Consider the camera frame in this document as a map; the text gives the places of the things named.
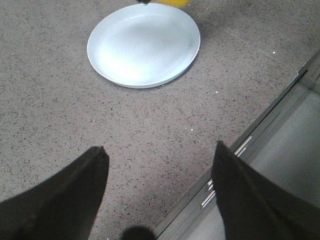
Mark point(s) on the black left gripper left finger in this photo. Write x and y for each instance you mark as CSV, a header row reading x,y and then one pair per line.
x,y
63,207

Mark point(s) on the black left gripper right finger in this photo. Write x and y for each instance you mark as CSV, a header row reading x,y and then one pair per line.
x,y
254,208

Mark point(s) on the light blue round plate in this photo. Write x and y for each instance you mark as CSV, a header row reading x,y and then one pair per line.
x,y
144,45

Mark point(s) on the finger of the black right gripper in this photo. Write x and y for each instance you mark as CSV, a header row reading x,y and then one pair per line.
x,y
144,1

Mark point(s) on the yellow toy corn cob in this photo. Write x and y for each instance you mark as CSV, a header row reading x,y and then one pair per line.
x,y
174,3

